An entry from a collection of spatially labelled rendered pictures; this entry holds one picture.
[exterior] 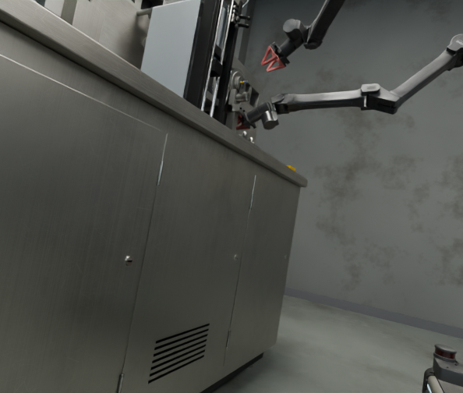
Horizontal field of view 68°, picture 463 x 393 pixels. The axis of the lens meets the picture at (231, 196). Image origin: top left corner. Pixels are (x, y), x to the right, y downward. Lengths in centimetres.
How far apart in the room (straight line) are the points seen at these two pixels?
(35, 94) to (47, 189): 15
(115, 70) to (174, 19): 83
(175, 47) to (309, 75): 269
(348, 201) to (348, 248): 45
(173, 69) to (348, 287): 272
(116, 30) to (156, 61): 21
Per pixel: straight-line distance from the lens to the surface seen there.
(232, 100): 153
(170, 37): 145
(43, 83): 63
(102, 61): 67
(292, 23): 154
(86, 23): 113
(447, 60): 167
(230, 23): 138
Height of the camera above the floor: 64
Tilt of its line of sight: 4 degrees up
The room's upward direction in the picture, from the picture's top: 10 degrees clockwise
